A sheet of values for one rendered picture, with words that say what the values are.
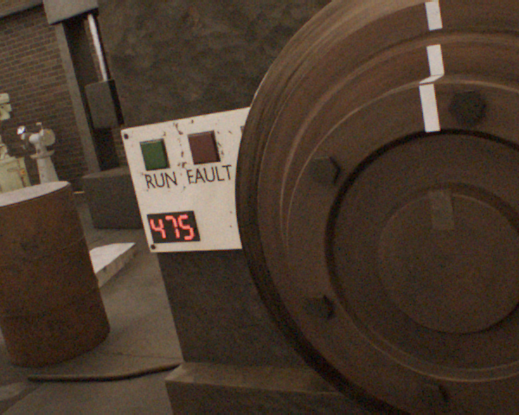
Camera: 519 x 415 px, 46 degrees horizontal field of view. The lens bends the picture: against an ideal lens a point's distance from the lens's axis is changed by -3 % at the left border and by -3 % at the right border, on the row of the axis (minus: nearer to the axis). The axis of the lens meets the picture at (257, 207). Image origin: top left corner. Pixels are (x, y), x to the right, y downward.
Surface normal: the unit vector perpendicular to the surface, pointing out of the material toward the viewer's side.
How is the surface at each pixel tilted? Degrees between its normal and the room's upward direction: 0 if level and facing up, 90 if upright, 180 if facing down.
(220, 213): 90
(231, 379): 0
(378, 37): 90
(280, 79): 90
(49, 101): 90
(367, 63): 34
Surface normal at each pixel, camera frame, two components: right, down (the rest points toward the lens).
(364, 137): -0.44, 0.29
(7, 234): 0.08, 0.21
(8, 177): 0.88, -0.07
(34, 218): 0.51, 0.09
